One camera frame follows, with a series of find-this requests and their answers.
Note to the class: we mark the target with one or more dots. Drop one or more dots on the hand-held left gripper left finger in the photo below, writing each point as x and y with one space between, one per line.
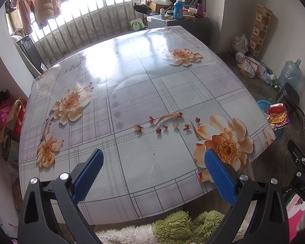
90 172

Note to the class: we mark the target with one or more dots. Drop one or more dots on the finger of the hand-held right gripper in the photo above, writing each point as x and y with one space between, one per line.
298 155

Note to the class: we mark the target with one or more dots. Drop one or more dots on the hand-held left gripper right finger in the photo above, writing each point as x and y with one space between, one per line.
219 175

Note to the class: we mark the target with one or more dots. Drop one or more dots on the red white snack bag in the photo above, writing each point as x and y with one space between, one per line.
277 117

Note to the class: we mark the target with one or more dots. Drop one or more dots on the blue plastic basket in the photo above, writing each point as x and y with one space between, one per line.
263 105

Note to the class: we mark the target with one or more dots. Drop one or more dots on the pink printed blanket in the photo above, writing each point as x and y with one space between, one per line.
301 218

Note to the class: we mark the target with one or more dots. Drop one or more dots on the black round bin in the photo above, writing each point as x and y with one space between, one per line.
288 96

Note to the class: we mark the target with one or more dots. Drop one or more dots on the green fluffy cloth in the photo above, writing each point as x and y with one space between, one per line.
183 227

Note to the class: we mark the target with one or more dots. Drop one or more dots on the white fluffy cloth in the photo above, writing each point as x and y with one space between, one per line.
127 235

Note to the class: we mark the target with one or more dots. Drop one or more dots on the large water jug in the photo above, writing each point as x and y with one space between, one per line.
291 72

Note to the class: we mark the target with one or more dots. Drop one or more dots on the crumpled plastic wrappers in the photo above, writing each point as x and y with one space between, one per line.
268 75

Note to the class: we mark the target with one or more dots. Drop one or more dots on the brown paper bag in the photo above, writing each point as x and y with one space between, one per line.
15 117

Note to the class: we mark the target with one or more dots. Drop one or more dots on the colourful printed bag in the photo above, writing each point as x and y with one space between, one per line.
249 67

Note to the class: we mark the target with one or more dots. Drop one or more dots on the pink plastic bag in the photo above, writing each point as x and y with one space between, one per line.
0 115

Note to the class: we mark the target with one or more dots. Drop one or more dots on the white plastic bag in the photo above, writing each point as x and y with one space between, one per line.
240 44

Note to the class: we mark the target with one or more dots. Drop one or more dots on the tall patterned box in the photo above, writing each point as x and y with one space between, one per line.
260 30

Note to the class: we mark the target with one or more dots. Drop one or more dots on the metal window railing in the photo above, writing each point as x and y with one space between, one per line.
96 22

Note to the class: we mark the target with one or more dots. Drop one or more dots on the white green paper bag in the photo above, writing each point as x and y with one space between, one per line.
137 25

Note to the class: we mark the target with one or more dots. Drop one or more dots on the grey cabinet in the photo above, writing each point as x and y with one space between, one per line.
178 22

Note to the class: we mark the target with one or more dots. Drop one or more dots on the purple cup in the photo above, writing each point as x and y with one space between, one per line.
200 9

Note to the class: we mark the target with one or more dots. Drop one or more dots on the blue detergent bottle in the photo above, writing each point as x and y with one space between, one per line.
178 11

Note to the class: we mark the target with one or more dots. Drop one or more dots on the small white bottle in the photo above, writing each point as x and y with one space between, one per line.
162 14

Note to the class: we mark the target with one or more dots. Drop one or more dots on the black case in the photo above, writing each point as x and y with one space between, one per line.
142 9

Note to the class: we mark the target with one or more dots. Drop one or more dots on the pink coat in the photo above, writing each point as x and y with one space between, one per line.
25 10

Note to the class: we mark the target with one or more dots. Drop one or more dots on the beige coat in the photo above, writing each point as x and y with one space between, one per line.
47 2

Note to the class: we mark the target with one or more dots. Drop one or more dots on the cardboard box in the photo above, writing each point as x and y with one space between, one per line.
157 6

